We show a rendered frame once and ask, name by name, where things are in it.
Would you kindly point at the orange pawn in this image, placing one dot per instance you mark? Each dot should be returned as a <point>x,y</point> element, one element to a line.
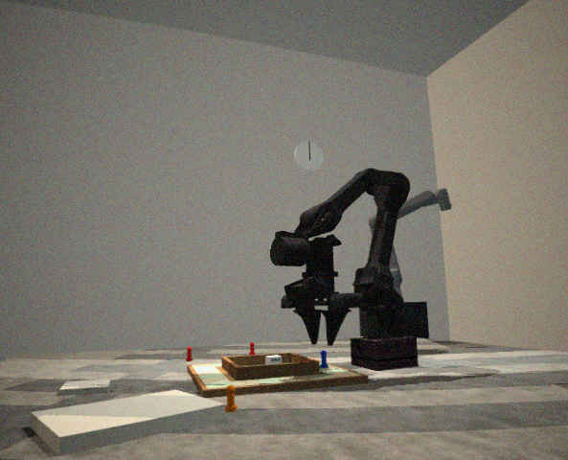
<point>231,407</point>

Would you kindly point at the square ring of arrow squares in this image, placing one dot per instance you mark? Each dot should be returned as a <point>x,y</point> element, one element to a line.
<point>273,387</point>

